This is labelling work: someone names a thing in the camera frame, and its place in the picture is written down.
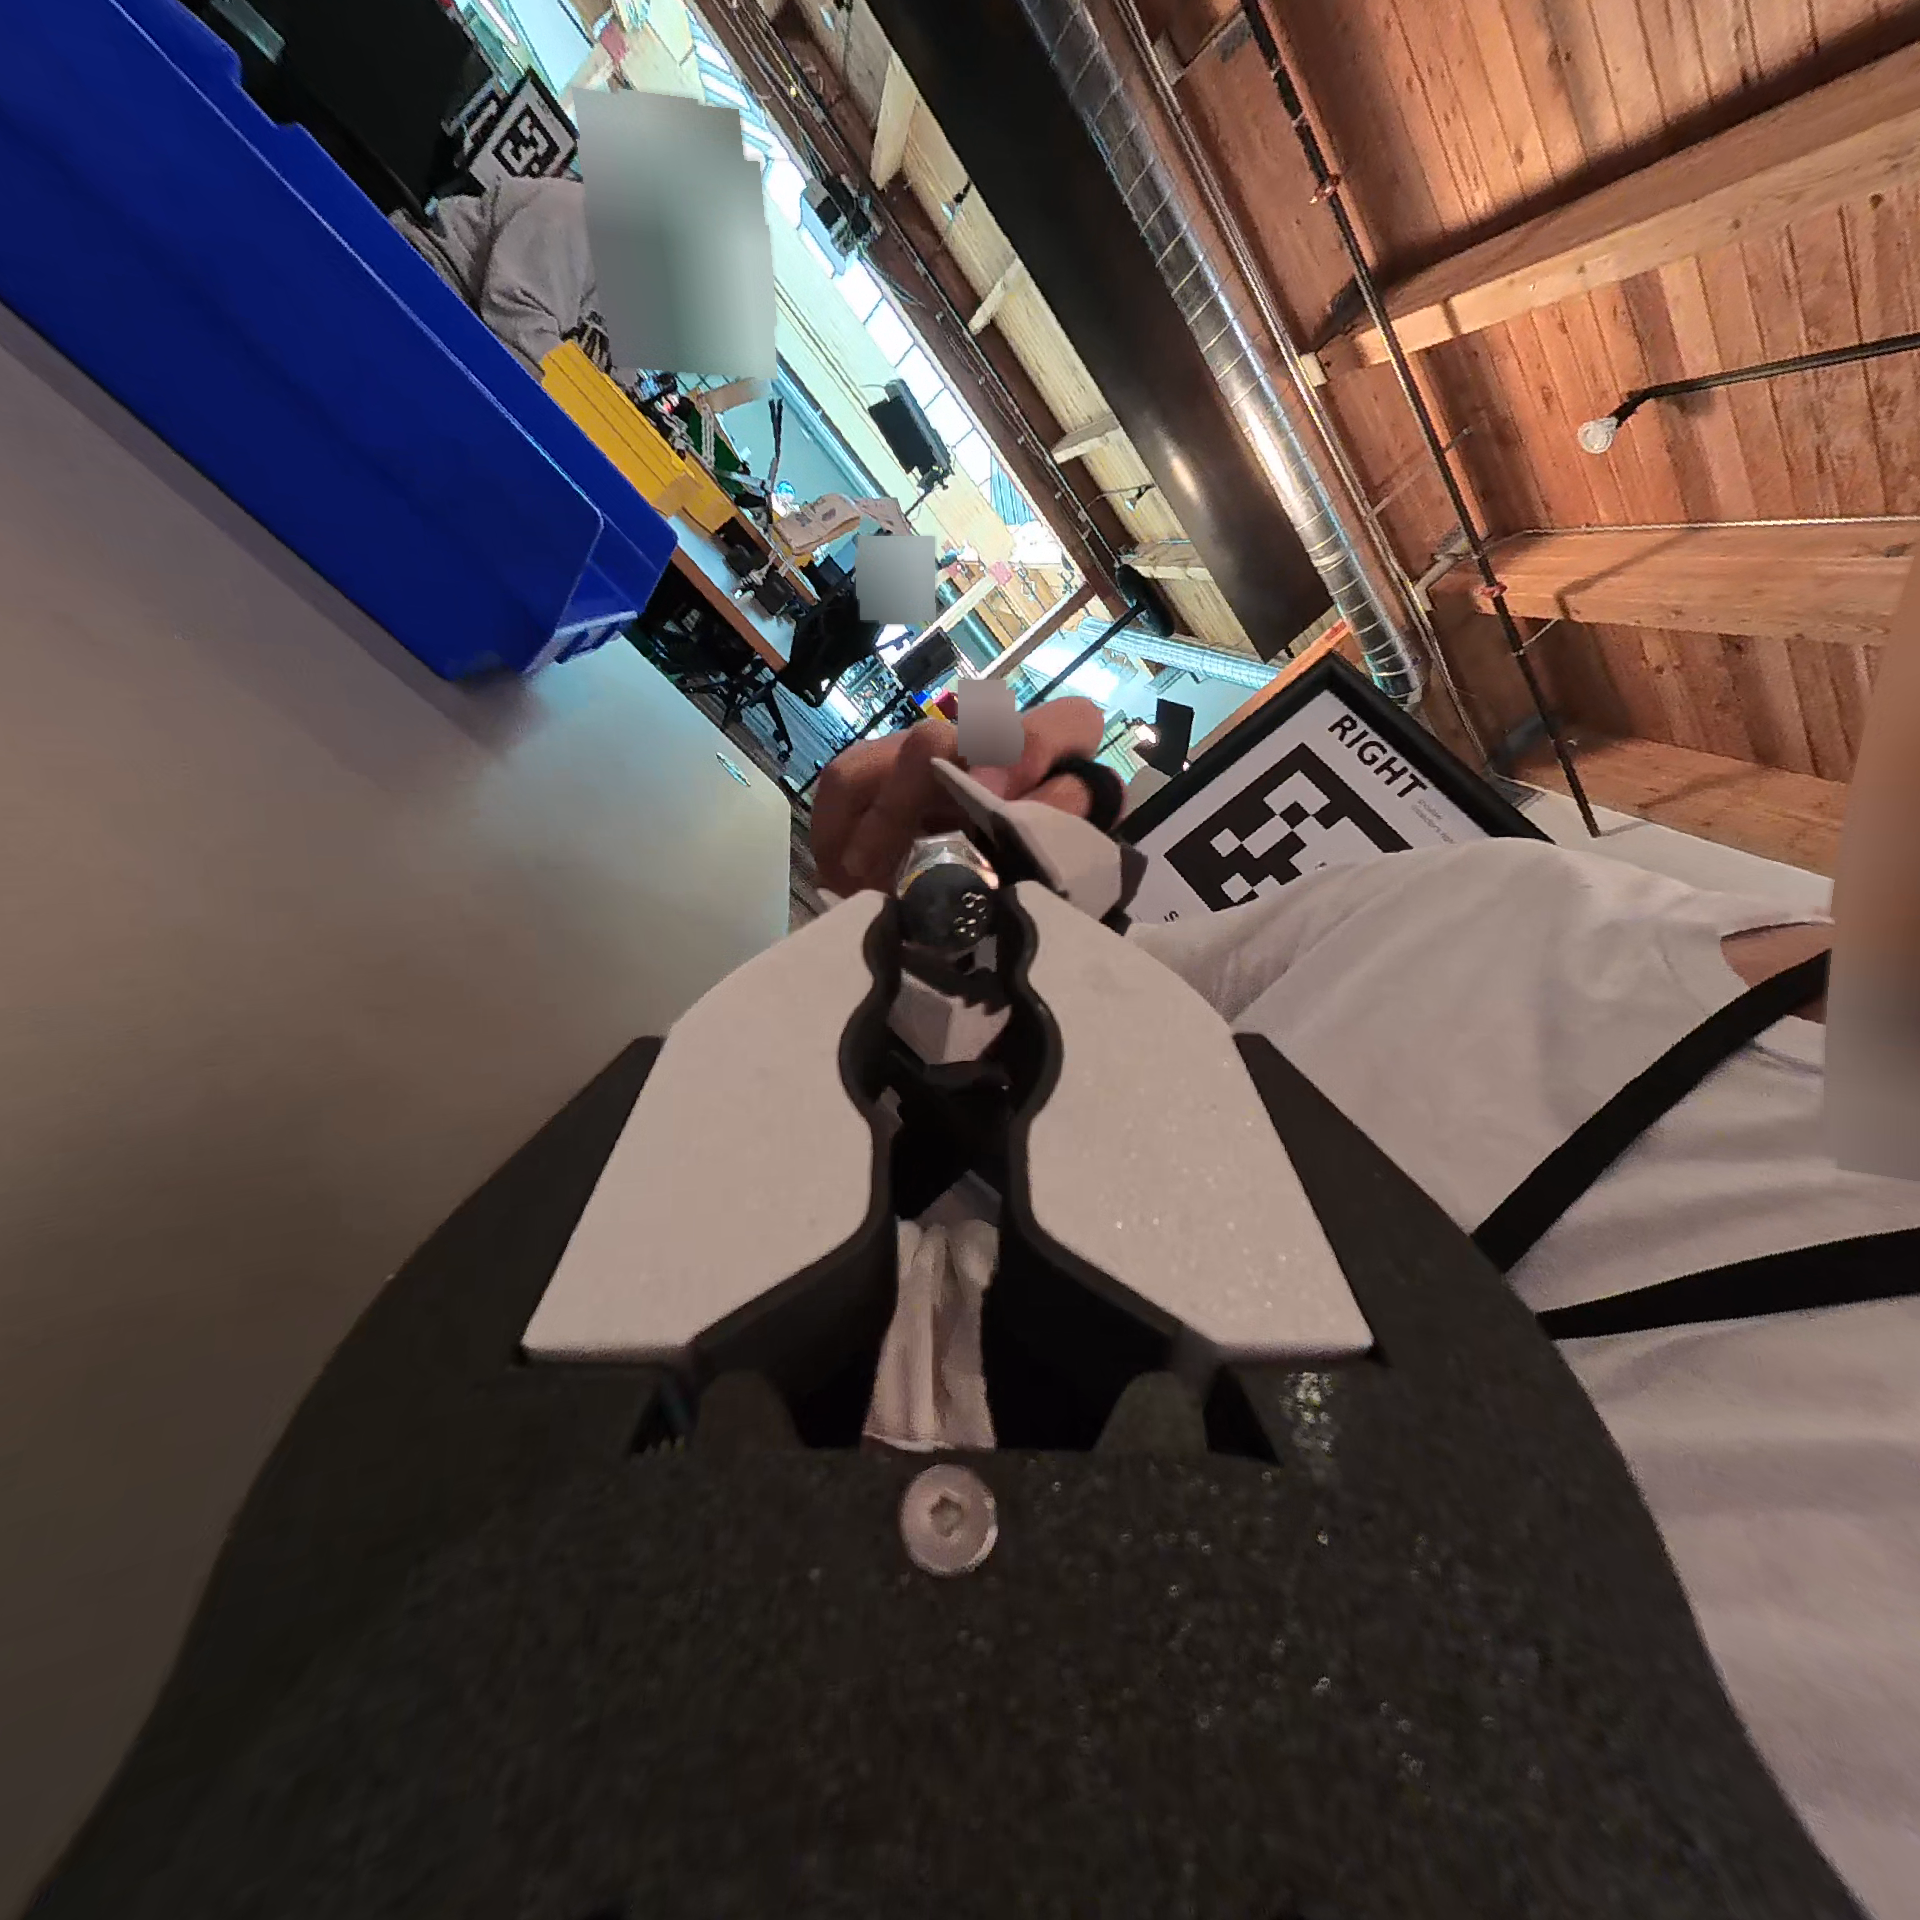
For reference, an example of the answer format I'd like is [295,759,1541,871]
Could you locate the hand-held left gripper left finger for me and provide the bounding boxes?
[520,886,903,1366]

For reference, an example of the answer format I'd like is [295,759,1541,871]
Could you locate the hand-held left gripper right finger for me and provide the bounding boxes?
[996,886,1379,1366]

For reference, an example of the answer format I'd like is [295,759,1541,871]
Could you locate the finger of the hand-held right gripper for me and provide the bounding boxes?
[886,983,1023,1086]
[927,756,1133,927]

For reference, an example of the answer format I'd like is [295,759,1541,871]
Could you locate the steel hex bolt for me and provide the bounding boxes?
[896,872,1003,953]

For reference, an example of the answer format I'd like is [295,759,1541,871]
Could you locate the person's right hand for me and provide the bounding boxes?
[810,700,1114,902]

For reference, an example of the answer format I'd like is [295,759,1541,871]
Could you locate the black framed marker sign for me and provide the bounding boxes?
[1117,650,1554,940]

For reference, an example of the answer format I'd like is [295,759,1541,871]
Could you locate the black office chair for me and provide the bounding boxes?
[780,598,886,752]

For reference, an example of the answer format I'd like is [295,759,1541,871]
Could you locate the black light panel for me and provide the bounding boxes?
[866,381,954,488]

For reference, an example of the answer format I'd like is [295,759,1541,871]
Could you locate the wooden work table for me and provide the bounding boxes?
[661,532,798,676]

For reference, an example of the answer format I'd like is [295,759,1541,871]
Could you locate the yellow plastic bin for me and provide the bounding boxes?
[539,345,736,535]

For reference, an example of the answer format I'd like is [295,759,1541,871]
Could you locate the white marker tag card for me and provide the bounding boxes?
[480,81,578,189]

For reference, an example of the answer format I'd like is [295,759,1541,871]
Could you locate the blue plastic bin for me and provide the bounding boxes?
[0,0,682,684]

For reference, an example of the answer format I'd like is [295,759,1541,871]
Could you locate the black monitor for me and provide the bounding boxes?
[239,0,495,212]

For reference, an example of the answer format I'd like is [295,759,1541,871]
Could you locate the spiral metal air duct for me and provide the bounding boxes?
[1027,0,1427,706]

